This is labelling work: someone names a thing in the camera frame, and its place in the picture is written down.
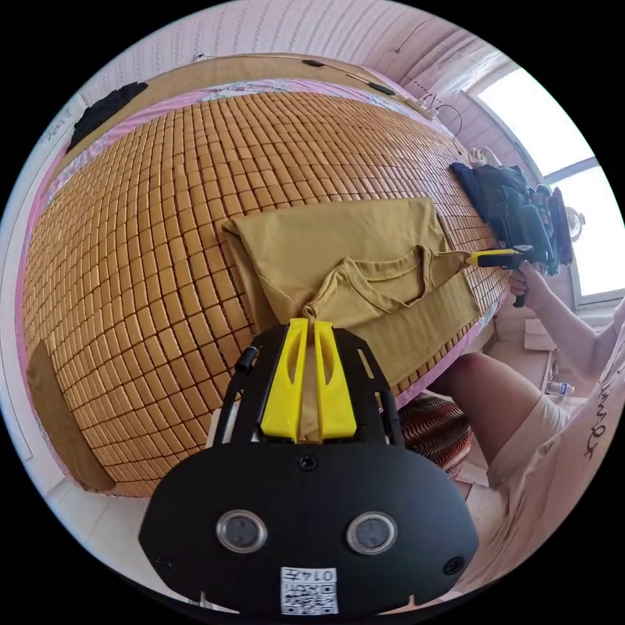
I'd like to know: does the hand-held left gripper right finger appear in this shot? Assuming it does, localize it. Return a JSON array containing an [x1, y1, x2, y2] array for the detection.
[[314, 321, 358, 444]]

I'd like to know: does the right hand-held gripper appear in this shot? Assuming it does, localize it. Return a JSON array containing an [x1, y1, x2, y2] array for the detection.
[[465, 242, 551, 309]]

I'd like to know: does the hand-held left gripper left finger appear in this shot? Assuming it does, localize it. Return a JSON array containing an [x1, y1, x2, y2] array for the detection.
[[260, 318, 310, 444]]

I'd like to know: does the yellow short sleeve shirt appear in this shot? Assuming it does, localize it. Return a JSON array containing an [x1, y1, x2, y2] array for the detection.
[[221, 197, 482, 441]]

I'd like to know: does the person's right forearm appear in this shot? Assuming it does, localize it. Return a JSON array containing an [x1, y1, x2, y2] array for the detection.
[[531, 273, 605, 345]]

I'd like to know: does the person's right hand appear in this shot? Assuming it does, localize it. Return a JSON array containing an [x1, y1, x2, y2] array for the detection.
[[509, 265, 547, 305]]

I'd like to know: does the pile of clothes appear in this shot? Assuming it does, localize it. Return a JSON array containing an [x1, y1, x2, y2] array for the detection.
[[449, 160, 576, 278]]

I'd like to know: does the window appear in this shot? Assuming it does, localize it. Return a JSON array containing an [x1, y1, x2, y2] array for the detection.
[[476, 67, 625, 306]]

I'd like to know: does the round stool with wavy pattern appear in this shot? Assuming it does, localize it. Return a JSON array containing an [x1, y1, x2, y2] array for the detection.
[[397, 393, 473, 482]]

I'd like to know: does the bed with woven mat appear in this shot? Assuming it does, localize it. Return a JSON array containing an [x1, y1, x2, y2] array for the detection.
[[13, 52, 520, 500]]

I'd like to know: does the person's body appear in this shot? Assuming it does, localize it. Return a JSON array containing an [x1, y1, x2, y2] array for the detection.
[[432, 292, 625, 600]]

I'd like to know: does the black fuzzy cloth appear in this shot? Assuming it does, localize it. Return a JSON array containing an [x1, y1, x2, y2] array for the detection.
[[65, 81, 149, 154]]

